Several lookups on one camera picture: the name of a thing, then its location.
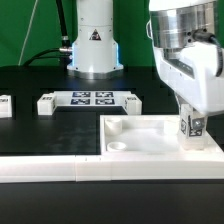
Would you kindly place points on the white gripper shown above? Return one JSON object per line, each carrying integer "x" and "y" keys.
{"x": 203, "y": 90}

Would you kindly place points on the white square table top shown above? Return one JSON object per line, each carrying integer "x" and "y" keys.
{"x": 146, "y": 134}

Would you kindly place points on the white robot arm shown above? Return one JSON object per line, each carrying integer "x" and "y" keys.
{"x": 173, "y": 26}

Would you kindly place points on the white L-shaped fence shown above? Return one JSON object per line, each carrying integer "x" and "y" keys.
{"x": 110, "y": 166}

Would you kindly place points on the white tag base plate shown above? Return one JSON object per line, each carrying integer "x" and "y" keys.
{"x": 90, "y": 98}

